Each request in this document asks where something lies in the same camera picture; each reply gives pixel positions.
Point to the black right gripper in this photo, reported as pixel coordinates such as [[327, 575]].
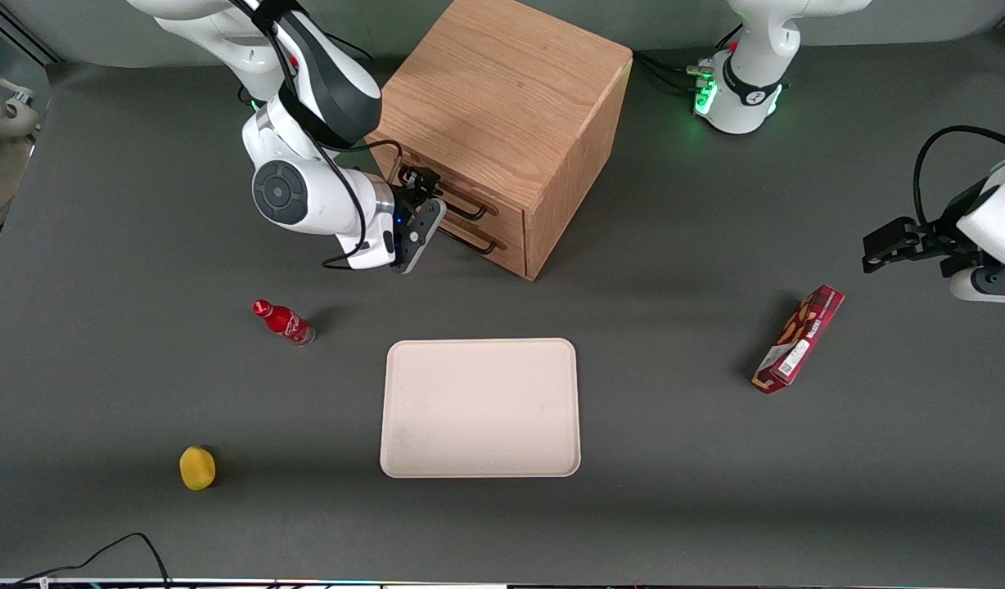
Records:
[[406, 199]]

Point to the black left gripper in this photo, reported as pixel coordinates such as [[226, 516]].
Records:
[[938, 238]]

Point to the wooden drawer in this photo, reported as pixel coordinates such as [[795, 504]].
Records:
[[511, 255], [511, 221]]

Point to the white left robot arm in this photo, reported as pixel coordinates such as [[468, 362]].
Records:
[[764, 33]]

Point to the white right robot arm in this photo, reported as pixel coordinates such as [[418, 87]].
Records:
[[306, 188]]

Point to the wooden drawer cabinet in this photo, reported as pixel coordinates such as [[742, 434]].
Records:
[[502, 90]]

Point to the red snack box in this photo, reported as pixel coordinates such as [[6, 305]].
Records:
[[797, 339]]

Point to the red soda bottle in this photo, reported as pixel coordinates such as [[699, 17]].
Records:
[[286, 323]]

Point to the beige plastic tray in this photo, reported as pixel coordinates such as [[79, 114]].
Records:
[[479, 409]]

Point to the yellow lemon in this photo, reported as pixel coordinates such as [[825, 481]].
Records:
[[197, 468]]

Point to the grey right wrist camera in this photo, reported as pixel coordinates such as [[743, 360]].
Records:
[[421, 236]]

